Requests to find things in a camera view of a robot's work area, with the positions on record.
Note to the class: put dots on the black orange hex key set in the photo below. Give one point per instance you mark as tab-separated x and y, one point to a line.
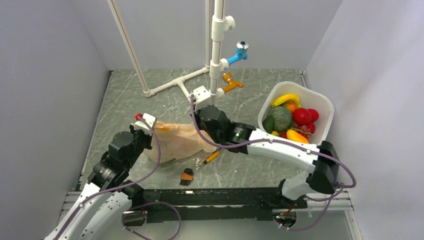
187	177

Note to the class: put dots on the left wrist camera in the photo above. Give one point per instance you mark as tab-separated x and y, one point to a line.
145	122

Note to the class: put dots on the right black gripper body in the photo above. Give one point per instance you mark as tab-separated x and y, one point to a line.
216	138

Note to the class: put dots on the orange handled screwdriver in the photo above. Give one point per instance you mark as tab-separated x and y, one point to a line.
208	159

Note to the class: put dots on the yellow fake mango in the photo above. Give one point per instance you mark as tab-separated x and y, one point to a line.
293	135

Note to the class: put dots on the blue tap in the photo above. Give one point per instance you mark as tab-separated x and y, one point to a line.
241	52

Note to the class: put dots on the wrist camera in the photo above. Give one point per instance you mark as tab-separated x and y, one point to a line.
145	122
201	98

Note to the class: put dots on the fake orange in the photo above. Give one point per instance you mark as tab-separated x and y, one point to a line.
290	106

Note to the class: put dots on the yellow fake banana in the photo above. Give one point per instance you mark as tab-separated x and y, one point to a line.
287	97

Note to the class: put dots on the orange tap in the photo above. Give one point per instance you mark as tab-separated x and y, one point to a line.
231	83

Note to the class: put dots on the yellow fake lemon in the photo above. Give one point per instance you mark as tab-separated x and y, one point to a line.
275	133

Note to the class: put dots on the white plastic basket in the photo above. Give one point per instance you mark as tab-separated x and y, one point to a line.
308	99

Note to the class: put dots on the red fake apple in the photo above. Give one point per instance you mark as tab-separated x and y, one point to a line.
301	116

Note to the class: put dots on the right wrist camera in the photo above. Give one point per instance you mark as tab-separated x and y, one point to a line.
201	98

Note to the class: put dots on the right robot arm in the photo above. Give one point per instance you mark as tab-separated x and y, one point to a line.
319	163

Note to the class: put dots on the green fake melon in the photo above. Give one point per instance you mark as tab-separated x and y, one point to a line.
282	118

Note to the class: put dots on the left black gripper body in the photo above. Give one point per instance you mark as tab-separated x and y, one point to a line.
142	140

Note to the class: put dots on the green fake avocado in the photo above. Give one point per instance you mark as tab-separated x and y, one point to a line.
268	124

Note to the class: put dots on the white PVC pipe stand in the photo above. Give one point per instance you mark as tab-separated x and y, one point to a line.
176	34

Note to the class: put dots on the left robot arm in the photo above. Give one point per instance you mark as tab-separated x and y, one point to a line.
108	193

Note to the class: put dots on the orange plastic bag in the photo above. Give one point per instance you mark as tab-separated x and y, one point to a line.
176	141

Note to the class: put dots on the red fake tomato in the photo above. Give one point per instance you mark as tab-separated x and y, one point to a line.
314	114

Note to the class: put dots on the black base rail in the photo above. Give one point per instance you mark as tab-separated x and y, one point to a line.
259	203

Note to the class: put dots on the silver combination wrench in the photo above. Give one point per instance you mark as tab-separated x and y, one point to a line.
200	159

